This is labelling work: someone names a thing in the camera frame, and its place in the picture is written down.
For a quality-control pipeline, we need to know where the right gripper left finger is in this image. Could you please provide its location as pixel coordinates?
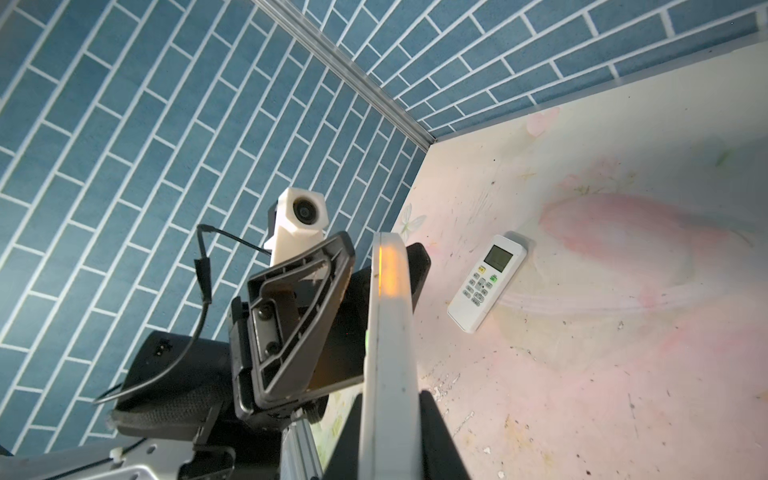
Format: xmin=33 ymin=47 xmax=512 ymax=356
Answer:
xmin=322 ymin=394 xmax=363 ymax=480

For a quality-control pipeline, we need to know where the white remote control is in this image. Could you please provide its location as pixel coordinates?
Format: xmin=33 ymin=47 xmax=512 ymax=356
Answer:
xmin=447 ymin=235 xmax=527 ymax=333
xmin=358 ymin=233 xmax=423 ymax=479

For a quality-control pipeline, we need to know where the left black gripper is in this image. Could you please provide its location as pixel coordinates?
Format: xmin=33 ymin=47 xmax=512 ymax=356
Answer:
xmin=227 ymin=232 xmax=431 ymax=431

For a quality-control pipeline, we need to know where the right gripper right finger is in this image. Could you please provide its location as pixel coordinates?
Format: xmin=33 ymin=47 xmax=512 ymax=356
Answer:
xmin=419 ymin=390 xmax=470 ymax=480

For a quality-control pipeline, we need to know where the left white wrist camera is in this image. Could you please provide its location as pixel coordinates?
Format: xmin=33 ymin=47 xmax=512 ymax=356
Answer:
xmin=263 ymin=187 xmax=329 ymax=267

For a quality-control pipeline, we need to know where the left aluminium corner post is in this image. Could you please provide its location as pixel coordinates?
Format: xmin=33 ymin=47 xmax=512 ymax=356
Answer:
xmin=254 ymin=0 xmax=436 ymax=150

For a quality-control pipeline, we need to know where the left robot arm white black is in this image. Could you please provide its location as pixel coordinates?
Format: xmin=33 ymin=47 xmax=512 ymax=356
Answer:
xmin=1 ymin=232 xmax=438 ymax=479

